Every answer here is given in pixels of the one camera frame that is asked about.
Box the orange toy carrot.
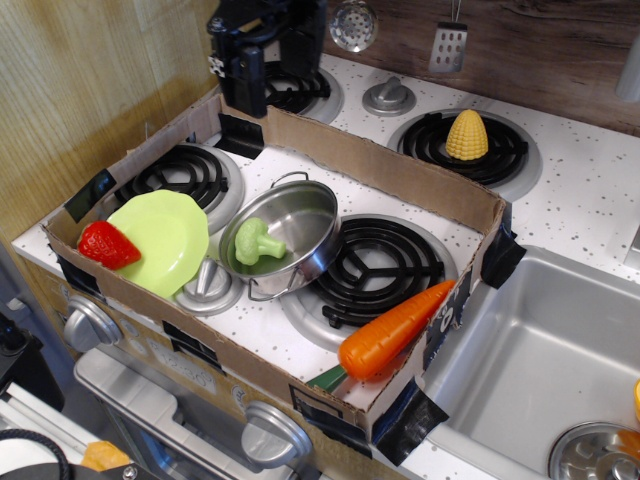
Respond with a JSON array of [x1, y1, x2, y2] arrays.
[[337, 280, 456, 381]]

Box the black cable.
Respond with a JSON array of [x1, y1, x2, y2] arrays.
[[0, 428, 74, 480]]

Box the grey left oven knob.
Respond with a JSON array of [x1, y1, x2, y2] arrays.
[[63, 295, 123, 353]]

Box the grey right oven knob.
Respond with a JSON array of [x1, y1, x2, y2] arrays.
[[241, 401, 313, 469]]

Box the silver oven door handle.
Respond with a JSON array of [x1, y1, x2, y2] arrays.
[[74, 349, 266, 479]]

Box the grey oven knob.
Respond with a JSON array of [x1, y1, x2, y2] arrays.
[[241, 401, 313, 469], [63, 295, 123, 353]]

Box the back right black burner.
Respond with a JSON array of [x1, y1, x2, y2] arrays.
[[389, 109, 542, 202]]

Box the red toy strawberry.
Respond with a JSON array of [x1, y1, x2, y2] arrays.
[[77, 221, 142, 270]]

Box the light green toy broccoli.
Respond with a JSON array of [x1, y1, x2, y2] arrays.
[[234, 217, 286, 266]]

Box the orange object in sink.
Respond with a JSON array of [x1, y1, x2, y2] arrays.
[[617, 381, 640, 459]]

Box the grey faucet post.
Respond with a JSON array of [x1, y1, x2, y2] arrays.
[[615, 36, 640, 102]]

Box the grey back stovetop knob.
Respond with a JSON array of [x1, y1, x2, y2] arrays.
[[362, 77, 417, 117]]

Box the front right black burner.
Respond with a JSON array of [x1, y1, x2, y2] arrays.
[[281, 215, 458, 352]]

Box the front left black burner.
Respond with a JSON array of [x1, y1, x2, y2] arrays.
[[101, 143, 245, 235]]

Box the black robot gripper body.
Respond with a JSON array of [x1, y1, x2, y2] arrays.
[[207, 1, 327, 55]]

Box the grey stovetop knob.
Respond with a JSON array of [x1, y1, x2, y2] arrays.
[[175, 258, 244, 316], [362, 77, 417, 117]]

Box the hanging metal strainer spoon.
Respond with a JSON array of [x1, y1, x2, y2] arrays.
[[329, 1, 378, 53]]

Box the silver sink drain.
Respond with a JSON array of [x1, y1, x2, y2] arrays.
[[547, 422, 639, 479]]

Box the grey front stovetop knob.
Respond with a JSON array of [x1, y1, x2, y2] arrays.
[[175, 258, 244, 316]]

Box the brown cardboard fence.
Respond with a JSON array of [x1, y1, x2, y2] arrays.
[[41, 91, 527, 466]]

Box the hanging metal slotted spatula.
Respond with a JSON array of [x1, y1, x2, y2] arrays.
[[428, 1, 468, 74]]

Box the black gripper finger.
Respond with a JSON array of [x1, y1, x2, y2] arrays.
[[279, 24, 324, 76], [209, 46, 267, 118]]

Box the orange cloth scrap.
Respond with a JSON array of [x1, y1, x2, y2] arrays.
[[80, 440, 131, 472]]

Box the silver toy sink basin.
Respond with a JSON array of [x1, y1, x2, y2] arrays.
[[402, 247, 639, 479]]

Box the light green plastic plate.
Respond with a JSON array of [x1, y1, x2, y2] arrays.
[[108, 190, 209, 298]]

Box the small steel pan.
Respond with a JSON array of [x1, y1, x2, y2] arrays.
[[218, 172, 342, 301]]

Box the yellow toy corn cob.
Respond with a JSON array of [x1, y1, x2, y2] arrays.
[[445, 109, 489, 161]]

